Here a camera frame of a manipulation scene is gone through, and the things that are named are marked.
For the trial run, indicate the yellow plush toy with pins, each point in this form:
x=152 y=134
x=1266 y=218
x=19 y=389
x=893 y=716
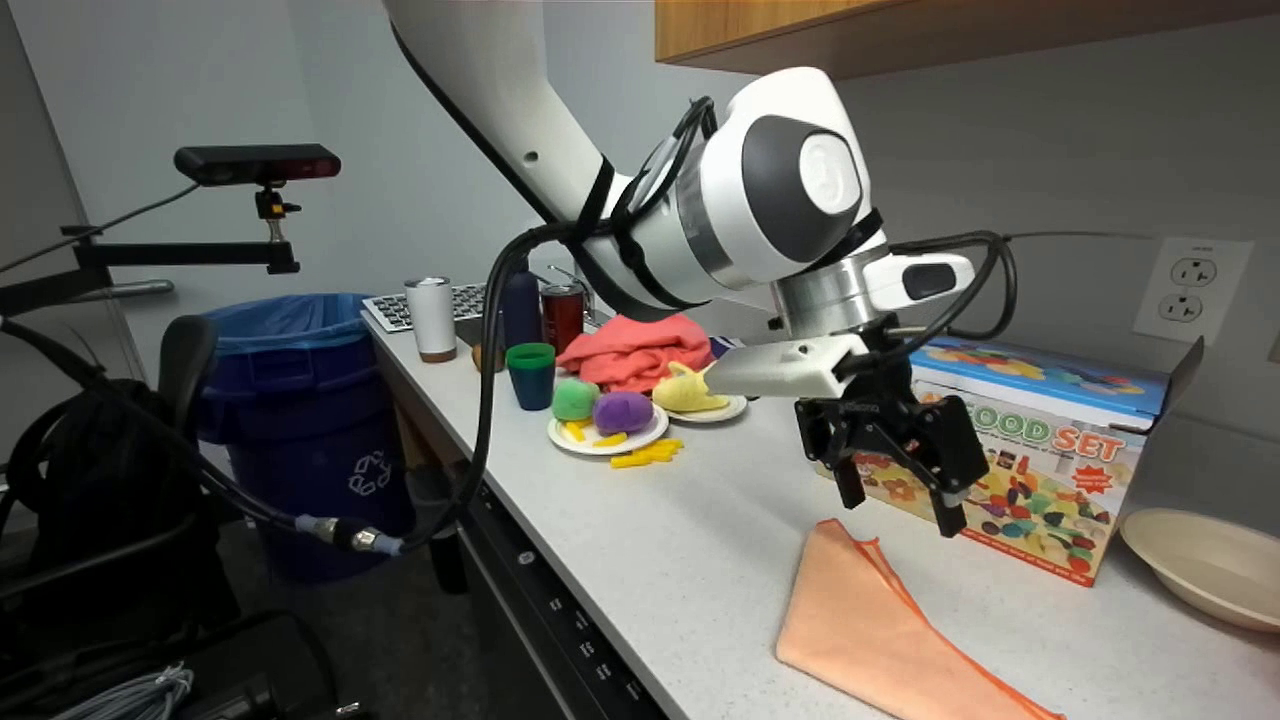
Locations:
x=687 y=389

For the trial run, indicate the yellow toy fry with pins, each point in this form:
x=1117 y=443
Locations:
x=608 y=438
x=572 y=435

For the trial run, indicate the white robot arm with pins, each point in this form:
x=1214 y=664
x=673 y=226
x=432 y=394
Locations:
x=744 y=202

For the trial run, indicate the blue toy food box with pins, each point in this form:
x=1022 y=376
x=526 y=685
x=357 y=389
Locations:
x=1053 y=467

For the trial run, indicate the red crumpled cloth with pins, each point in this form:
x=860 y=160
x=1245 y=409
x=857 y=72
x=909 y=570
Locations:
x=635 y=349

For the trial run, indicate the small clear plate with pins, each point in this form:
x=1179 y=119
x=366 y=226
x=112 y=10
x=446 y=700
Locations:
x=725 y=409

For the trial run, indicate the yellow curved toy piece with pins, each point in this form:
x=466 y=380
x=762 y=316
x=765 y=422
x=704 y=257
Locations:
x=645 y=453

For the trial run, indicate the wooden overhead cabinet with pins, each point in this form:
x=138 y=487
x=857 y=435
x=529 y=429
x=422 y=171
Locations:
x=935 y=30

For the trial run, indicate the blue recycling bin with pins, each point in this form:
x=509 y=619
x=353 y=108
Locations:
x=307 y=425

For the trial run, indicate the green plush pear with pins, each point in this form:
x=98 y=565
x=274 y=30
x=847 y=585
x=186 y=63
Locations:
x=572 y=401

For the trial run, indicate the black stereo camera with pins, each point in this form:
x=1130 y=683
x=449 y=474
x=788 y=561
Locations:
x=257 y=160

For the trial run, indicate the orange microfiber cloth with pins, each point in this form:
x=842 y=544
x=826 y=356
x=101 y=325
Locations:
x=882 y=640

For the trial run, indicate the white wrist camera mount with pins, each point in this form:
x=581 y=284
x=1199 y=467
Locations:
x=787 y=367

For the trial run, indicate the dark red cup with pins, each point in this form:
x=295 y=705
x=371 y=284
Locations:
x=563 y=322

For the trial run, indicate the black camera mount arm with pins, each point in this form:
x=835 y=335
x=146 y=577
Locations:
x=175 y=250

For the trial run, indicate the green plastic cup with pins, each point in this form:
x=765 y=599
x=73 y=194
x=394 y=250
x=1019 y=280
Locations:
x=529 y=374

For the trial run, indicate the purple plush ball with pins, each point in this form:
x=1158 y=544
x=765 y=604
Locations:
x=623 y=415

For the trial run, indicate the white canister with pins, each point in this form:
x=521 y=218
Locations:
x=430 y=316

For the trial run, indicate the beige shallow plate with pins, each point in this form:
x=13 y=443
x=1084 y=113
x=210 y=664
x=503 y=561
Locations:
x=1200 y=561

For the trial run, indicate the white round plate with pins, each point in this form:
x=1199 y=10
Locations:
x=625 y=443

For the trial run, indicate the black office chair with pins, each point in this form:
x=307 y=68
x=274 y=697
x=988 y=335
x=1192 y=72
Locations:
x=94 y=481

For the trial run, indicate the grey computer keyboard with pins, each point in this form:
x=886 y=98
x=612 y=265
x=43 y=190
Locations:
x=403 y=309

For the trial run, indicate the white wall outlet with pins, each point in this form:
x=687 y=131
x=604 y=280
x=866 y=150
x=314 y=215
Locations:
x=1191 y=290

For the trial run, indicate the dark counter cabinet front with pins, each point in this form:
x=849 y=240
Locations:
x=534 y=624

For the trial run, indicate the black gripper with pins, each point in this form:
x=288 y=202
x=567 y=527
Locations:
x=903 y=422

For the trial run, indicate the dark blue bottle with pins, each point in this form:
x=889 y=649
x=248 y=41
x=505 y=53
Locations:
x=521 y=309

